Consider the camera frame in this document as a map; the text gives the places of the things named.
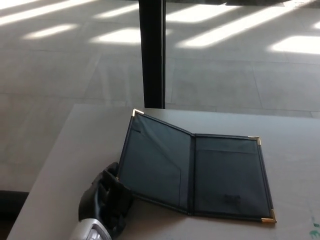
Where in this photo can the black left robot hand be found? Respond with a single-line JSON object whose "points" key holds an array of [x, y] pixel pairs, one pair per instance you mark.
{"points": [[110, 200]]}

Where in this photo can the dark diary with gold corners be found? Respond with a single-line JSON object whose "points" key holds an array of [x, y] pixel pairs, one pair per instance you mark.
{"points": [[220, 175]]}

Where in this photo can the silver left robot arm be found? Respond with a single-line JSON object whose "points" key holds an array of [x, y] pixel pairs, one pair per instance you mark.
{"points": [[87, 230]]}

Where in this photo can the black vertical pillar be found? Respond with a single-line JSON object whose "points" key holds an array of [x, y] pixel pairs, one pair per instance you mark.
{"points": [[153, 55]]}

